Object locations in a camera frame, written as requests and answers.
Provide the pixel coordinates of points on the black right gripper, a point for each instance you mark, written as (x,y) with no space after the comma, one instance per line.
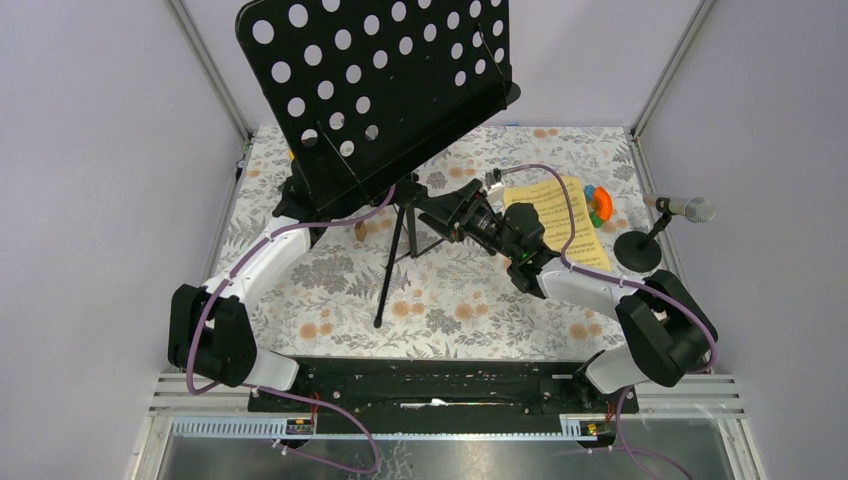
(445,220)

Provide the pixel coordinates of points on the yellow sheet music page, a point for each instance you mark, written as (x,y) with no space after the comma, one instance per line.
(548,200)

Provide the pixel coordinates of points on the black tripod music stand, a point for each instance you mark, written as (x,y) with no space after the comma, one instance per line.
(365,92)

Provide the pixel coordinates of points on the black microphone stand base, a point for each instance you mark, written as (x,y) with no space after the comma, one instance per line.
(640,251)

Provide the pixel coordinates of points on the silver grey microphone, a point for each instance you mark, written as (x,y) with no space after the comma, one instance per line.
(695,210)

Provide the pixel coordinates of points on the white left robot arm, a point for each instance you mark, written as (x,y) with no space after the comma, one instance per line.
(210,332)

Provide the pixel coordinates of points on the small wooden block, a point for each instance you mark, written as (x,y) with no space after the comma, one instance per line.
(361,231)

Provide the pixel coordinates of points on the floral patterned table cloth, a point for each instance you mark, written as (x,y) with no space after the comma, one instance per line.
(455,300)

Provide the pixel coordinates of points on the orange rainbow ring toy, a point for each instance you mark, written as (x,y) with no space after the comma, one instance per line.
(599,205)

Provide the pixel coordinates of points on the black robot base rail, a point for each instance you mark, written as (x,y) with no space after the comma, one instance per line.
(426,396)

